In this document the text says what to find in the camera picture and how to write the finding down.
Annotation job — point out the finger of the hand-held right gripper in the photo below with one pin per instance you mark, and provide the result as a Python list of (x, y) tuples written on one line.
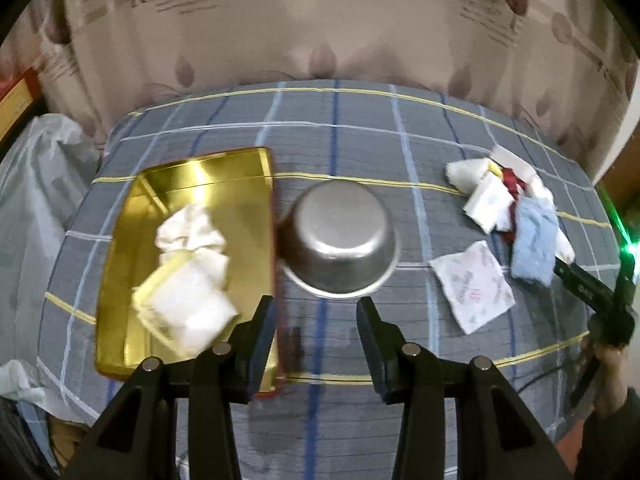
[(582, 282)]

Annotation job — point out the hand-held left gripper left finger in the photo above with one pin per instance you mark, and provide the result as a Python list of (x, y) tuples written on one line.
[(263, 342)]

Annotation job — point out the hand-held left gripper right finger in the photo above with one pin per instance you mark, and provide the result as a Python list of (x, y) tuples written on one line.
[(372, 345)]

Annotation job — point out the light blue cloth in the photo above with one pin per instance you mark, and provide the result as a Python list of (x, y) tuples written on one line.
[(536, 240)]

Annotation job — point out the gold tin box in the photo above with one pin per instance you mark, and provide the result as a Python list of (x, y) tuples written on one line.
[(240, 210)]

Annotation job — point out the white plastic bag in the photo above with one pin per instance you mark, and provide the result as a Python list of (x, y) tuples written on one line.
[(465, 172)]

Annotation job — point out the person's right forearm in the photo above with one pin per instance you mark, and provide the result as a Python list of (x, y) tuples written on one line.
[(612, 445)]

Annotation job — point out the person's right hand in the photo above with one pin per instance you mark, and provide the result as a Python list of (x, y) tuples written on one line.
[(617, 380)]

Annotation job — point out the brown wooden furniture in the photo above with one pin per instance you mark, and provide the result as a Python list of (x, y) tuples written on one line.
[(620, 195)]

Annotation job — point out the white printed paper packet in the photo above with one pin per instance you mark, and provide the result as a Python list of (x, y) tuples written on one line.
[(472, 285)]

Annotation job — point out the stainless steel bowl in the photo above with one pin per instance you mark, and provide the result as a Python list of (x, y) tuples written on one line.
[(340, 232)]

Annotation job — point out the white pouch with red trim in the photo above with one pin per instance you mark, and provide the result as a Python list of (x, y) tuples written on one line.
[(487, 202)]

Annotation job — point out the crumpled white cloth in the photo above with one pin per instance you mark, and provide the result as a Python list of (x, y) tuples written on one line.
[(187, 230)]

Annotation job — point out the white foam block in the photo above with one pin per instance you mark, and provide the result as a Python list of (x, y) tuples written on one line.
[(515, 160)]

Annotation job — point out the small yellow item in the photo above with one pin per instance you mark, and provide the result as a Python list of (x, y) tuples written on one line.
[(495, 169)]

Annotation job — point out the grey plaid bed sheet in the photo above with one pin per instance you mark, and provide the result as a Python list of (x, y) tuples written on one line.
[(350, 125)]

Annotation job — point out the large translucent plastic bag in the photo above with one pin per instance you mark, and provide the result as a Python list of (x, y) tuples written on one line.
[(35, 200)]

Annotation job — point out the beige leaf print curtain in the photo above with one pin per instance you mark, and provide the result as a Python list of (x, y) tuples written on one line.
[(320, 20)]

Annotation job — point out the red and orange box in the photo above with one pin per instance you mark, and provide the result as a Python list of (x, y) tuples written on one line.
[(15, 105)]

